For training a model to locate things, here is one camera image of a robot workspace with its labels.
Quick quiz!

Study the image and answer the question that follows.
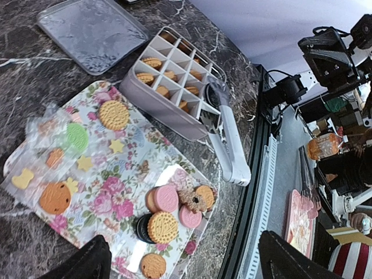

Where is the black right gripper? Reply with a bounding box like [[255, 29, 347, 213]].
[[298, 27, 360, 93]]

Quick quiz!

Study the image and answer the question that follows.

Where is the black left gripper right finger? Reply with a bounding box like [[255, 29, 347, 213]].
[[258, 231, 341, 279]]

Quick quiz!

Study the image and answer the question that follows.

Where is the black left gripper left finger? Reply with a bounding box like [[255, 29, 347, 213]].
[[39, 235, 112, 279]]

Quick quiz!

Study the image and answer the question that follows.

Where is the metal tongs white handle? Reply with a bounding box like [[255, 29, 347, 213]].
[[200, 76, 251, 187]]

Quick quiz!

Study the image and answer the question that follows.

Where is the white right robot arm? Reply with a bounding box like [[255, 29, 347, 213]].
[[298, 14, 371, 95]]

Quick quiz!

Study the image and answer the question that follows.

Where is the black chocolate sandwich cookie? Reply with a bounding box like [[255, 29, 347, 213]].
[[136, 214, 155, 244]]

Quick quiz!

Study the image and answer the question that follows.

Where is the orange chip cookie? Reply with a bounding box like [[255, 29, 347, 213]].
[[39, 182, 71, 215]]

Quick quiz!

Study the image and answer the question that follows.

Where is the pink round cookie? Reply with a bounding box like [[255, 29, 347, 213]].
[[154, 185, 178, 213]]

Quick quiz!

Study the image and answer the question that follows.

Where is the floral cookie tray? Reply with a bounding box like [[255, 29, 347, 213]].
[[1, 81, 213, 278]]

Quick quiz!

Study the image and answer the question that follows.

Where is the brown flower cookie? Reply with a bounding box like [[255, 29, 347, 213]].
[[177, 189, 207, 213]]

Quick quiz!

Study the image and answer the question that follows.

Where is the green round cookie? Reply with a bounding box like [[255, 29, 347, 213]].
[[66, 123, 88, 152]]

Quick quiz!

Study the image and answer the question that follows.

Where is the round biscuit tray top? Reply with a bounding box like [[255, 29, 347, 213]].
[[98, 100, 130, 131]]

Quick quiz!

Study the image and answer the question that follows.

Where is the compartment cookie box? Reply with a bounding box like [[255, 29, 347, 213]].
[[119, 27, 227, 141]]

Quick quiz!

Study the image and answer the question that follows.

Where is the clear box lid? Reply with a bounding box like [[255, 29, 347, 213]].
[[37, 1, 149, 76]]

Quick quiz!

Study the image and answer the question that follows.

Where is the white cable duct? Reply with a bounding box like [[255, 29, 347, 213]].
[[257, 135, 277, 244]]

